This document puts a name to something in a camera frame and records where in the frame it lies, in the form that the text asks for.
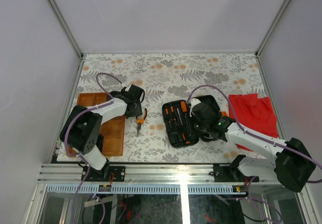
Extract red cloth bag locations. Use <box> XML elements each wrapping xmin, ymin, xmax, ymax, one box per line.
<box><xmin>228</xmin><ymin>93</ymin><xmax>279</xmax><ymax>138</ymax></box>

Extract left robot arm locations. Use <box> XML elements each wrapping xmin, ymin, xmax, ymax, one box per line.
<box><xmin>59</xmin><ymin>85</ymin><xmax>145</xmax><ymax>181</ymax></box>

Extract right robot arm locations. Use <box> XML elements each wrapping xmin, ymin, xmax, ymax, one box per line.
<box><xmin>189</xmin><ymin>98</ymin><xmax>316</xmax><ymax>192</ymax></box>

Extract wooden compartment tray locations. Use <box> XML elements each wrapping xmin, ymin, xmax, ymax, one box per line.
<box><xmin>60</xmin><ymin>93</ymin><xmax>125</xmax><ymax>157</ymax></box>

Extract aluminium front rail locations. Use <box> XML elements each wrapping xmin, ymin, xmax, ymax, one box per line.
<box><xmin>37</xmin><ymin>162</ymin><xmax>309</xmax><ymax>194</ymax></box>

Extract black plastic tool case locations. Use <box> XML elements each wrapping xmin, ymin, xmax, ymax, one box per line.
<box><xmin>162</xmin><ymin>100</ymin><xmax>215</xmax><ymax>148</ymax></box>

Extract black orange handle screwdriver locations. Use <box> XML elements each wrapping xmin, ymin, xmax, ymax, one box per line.
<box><xmin>177</xmin><ymin>101</ymin><xmax>188</xmax><ymax>125</ymax></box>

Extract orange long-nose pliers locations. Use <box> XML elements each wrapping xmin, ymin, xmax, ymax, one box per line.
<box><xmin>136</xmin><ymin>108</ymin><xmax>147</xmax><ymax>136</ymax></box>

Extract large orange screwdriver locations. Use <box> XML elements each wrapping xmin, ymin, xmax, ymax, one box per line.
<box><xmin>180</xmin><ymin>133</ymin><xmax>191</xmax><ymax>145</ymax></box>

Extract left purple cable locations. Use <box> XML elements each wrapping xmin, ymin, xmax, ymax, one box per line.
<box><xmin>64</xmin><ymin>72</ymin><xmax>124</xmax><ymax>224</ymax></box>

